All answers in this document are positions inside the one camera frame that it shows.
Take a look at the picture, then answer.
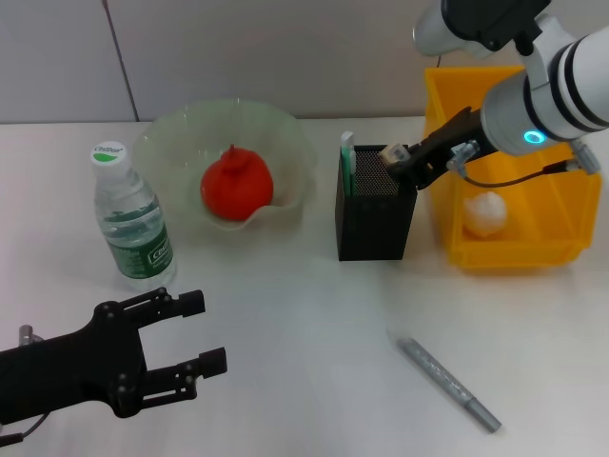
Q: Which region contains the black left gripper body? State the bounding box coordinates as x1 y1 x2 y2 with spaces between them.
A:
0 300 147 426

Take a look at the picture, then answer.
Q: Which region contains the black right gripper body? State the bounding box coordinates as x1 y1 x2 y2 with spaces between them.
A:
412 107 497 191

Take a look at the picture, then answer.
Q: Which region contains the beige eraser with barcode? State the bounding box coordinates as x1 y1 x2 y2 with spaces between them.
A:
378 143 413 168

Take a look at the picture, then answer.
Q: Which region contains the green white pen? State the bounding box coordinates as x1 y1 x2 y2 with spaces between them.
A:
339 130 359 198

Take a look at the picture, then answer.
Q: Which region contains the white paper ball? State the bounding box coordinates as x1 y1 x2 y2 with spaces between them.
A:
463 190 509 238

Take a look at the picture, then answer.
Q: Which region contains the clear green-label water bottle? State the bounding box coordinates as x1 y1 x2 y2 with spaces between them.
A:
88 139 178 292

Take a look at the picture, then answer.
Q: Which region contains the orange fruit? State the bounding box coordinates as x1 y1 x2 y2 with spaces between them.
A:
199 145 275 221

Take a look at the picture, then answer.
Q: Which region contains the grey marker pen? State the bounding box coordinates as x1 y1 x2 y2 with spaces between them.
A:
397 336 503 434

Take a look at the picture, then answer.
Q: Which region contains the black mesh pen holder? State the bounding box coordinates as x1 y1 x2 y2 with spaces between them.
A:
334 144 420 262

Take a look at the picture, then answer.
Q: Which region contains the green glass fruit plate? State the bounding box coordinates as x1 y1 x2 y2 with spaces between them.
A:
131 97 319 234

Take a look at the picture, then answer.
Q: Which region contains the yellow plastic bin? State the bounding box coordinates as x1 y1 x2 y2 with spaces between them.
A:
421 64 603 273

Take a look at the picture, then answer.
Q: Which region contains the right arm cable with connector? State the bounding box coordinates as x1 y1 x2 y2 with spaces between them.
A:
445 139 601 190

